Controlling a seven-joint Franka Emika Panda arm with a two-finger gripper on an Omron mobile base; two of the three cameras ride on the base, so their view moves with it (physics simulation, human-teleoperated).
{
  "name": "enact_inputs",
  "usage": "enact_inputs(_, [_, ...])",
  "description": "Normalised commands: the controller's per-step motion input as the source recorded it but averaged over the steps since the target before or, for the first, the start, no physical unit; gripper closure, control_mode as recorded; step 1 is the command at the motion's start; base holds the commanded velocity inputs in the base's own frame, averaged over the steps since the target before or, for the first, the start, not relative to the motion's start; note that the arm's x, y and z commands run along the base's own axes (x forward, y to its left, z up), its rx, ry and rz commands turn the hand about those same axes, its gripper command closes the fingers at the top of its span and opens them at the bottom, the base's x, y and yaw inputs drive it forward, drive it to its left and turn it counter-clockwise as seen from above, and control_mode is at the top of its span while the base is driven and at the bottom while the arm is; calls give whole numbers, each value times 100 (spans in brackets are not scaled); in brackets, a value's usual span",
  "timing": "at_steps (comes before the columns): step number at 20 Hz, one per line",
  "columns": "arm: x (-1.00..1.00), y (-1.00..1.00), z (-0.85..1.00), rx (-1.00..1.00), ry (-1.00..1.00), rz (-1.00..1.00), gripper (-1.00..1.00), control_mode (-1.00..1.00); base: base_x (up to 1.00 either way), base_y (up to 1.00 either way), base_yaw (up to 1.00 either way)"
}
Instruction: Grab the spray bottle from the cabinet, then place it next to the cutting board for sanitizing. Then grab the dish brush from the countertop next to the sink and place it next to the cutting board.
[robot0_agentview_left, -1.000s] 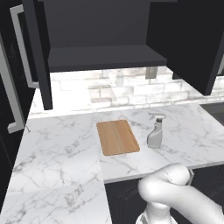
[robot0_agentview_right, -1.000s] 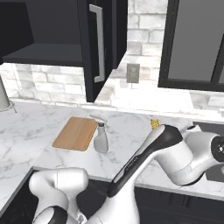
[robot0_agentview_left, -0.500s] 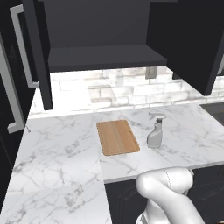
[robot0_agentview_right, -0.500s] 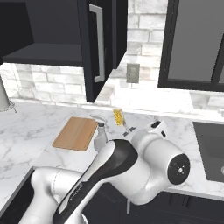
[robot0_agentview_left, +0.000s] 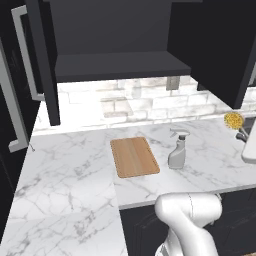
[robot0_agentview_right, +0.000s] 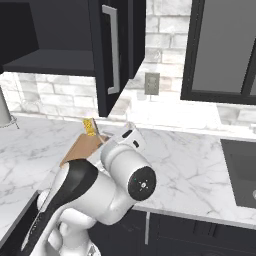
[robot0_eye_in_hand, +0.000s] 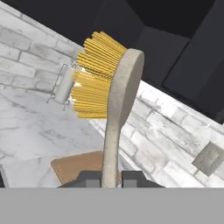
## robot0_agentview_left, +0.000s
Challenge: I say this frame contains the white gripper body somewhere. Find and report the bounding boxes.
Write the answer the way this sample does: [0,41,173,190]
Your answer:
[241,119,256,165]

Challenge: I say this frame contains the dark sink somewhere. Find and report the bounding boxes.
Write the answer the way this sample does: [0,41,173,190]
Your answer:
[243,115,256,136]

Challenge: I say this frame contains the yellow dish brush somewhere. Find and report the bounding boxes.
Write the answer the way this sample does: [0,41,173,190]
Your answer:
[223,111,250,143]

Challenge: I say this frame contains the grey spray bottle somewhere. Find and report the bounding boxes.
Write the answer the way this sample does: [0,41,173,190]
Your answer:
[167,127,191,170]

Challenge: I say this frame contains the wide black cabinet door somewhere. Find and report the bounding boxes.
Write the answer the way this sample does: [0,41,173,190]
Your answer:
[167,0,256,111]

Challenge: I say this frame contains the wooden cutting board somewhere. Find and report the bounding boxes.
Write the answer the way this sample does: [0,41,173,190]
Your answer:
[109,136,161,179]

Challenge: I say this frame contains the narrow black cabinet door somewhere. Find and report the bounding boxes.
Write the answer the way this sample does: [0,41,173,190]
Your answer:
[25,0,62,127]

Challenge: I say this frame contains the black base cabinets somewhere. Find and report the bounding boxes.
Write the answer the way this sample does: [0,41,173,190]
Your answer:
[119,187,256,256]

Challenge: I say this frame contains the black fridge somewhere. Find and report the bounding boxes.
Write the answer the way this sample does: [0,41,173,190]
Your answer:
[0,0,44,236]

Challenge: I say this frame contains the grey wall outlet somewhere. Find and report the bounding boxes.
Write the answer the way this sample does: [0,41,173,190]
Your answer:
[166,76,180,92]

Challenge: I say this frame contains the open black wall cabinet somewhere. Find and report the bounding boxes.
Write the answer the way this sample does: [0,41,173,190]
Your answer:
[46,0,193,84]

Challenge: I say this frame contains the long grey fridge handle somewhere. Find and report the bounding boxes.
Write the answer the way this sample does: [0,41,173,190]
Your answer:
[0,37,30,154]
[10,4,46,102]

